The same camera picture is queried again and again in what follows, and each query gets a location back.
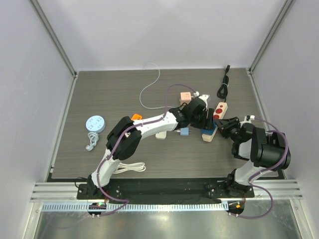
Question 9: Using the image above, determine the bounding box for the thin white charging cable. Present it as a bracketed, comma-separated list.
[139, 62, 170, 110]

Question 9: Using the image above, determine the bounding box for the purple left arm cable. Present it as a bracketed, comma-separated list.
[96, 84, 199, 217]

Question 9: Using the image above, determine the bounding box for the blue cube adapter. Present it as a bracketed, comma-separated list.
[200, 128, 216, 135]

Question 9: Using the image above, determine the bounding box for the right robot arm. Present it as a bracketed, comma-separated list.
[215, 115, 291, 197]

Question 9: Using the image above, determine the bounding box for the light blue charger plug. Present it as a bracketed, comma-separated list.
[177, 127, 191, 136]

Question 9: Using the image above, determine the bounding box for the tan cube socket adapter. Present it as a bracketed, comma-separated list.
[180, 92, 193, 105]

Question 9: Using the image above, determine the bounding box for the aluminium frame post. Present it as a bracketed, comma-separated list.
[248, 0, 295, 75]
[28, 0, 77, 79]

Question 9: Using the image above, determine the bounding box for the beige red power strip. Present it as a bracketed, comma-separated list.
[201, 102, 228, 142]

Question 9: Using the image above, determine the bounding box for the right aluminium frame post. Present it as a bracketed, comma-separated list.
[248, 0, 295, 75]

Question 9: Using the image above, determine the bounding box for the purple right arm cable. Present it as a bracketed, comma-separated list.
[236, 118, 289, 219]

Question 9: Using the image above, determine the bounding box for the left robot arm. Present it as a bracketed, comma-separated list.
[87, 95, 214, 199]

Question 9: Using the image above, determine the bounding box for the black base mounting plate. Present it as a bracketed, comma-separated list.
[77, 178, 255, 203]

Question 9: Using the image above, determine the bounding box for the white slotted cable duct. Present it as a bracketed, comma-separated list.
[42, 201, 228, 213]

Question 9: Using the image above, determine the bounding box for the black power cord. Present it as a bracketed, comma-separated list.
[216, 64, 231, 103]

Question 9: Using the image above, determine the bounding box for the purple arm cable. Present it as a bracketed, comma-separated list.
[236, 118, 289, 219]
[96, 84, 199, 217]

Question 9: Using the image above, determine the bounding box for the left aluminium frame post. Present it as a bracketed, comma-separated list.
[28, 0, 77, 79]

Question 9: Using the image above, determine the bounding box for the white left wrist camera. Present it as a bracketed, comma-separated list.
[193, 91, 210, 107]

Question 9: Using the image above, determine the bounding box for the white power strip cord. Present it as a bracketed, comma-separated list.
[114, 161, 146, 174]

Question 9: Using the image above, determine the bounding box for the white plug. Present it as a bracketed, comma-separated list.
[155, 131, 166, 140]

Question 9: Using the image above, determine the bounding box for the round light blue socket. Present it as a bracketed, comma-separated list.
[85, 115, 106, 133]

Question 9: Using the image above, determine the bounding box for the aluminium front rail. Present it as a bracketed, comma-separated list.
[30, 178, 303, 205]

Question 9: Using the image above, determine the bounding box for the orange power strip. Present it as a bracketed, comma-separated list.
[131, 114, 143, 120]

